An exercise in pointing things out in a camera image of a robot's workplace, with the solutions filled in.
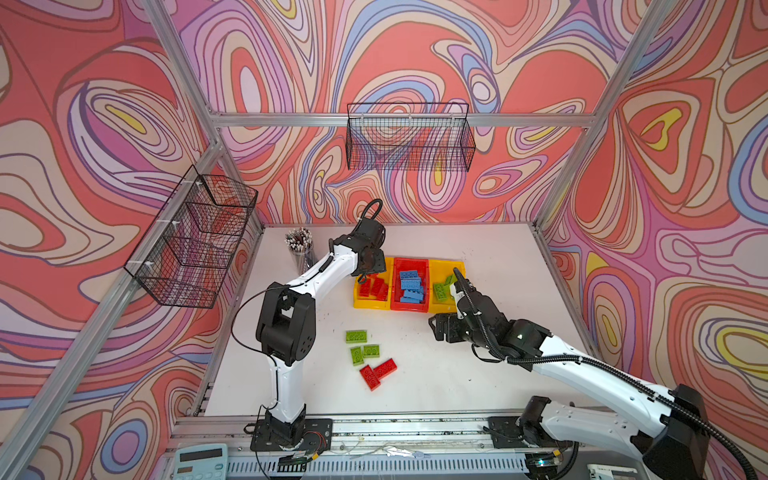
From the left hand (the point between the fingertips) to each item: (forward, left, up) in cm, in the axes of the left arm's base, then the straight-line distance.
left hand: (378, 263), depth 94 cm
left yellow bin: (-10, +3, -8) cm, 13 cm away
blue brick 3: (-8, -11, -8) cm, 16 cm away
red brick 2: (-3, +1, -9) cm, 9 cm away
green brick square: (-25, +2, -10) cm, 27 cm away
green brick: (-27, +6, -9) cm, 29 cm away
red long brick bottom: (-32, +2, -11) cm, 34 cm away
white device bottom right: (-53, -53, -10) cm, 76 cm away
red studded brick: (-7, -2, -7) cm, 10 cm away
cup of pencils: (+4, +24, +7) cm, 25 cm away
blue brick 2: (-5, -11, -6) cm, 13 cm away
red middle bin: (+3, -15, -6) cm, 16 cm away
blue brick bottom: (-6, -11, -7) cm, 15 cm away
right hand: (-23, -18, +2) cm, 29 cm away
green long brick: (-21, +7, -10) cm, 24 cm away
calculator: (-51, +41, -9) cm, 66 cm away
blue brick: (+1, -11, -9) cm, 14 cm away
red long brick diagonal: (-30, -2, -11) cm, 32 cm away
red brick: (-4, +4, -9) cm, 10 cm away
